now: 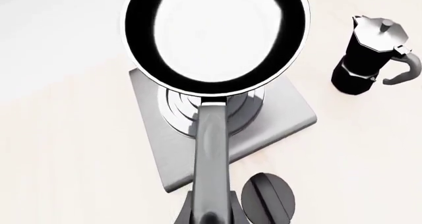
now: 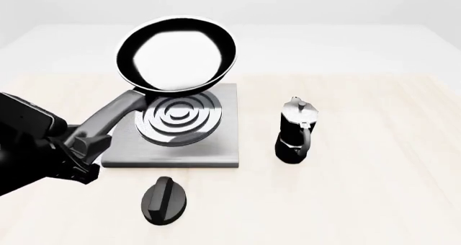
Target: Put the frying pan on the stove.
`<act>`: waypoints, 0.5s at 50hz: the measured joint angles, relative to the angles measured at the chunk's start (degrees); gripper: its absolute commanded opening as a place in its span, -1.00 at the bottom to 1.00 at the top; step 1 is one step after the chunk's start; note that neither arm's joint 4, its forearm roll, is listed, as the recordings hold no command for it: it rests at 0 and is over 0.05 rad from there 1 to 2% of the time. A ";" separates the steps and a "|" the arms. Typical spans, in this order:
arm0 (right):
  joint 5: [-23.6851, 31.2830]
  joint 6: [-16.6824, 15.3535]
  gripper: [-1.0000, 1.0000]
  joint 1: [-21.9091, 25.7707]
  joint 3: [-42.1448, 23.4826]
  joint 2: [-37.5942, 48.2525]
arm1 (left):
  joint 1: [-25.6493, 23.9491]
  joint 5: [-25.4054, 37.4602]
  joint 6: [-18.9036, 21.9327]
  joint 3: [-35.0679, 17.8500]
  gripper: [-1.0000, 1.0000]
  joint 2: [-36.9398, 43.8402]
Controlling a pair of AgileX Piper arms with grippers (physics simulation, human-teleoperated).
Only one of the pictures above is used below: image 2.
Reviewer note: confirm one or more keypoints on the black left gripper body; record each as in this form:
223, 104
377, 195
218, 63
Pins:
77, 169

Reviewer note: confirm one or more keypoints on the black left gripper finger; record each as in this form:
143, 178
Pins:
94, 145
72, 128

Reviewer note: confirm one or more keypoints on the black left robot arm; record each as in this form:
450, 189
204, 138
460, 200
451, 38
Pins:
25, 137

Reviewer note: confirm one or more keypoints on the round black stove knob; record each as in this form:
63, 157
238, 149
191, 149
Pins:
164, 201

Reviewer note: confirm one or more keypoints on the flat grey stove plate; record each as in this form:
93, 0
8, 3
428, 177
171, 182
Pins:
216, 147

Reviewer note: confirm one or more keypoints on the black and silver moka pot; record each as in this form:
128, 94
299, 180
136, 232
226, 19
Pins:
291, 142

